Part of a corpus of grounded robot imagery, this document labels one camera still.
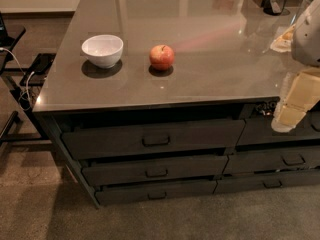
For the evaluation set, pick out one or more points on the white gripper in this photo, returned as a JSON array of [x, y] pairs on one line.
[[307, 40]]

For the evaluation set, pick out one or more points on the snack bag in drawer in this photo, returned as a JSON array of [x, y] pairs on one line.
[[266, 108]]

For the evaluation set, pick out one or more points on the glass jar with snacks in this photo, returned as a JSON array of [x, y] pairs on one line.
[[302, 7]]

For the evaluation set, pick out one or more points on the red apple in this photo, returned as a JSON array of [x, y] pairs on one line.
[[161, 57]]

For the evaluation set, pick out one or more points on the white ceramic bowl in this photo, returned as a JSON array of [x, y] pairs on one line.
[[103, 51]]

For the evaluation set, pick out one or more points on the black smartphone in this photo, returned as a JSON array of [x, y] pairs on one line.
[[42, 62]]

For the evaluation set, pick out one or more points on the black side stand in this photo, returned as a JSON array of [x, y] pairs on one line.
[[20, 82]]

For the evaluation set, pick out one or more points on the dark cabinet frame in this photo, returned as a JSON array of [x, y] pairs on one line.
[[67, 120]]

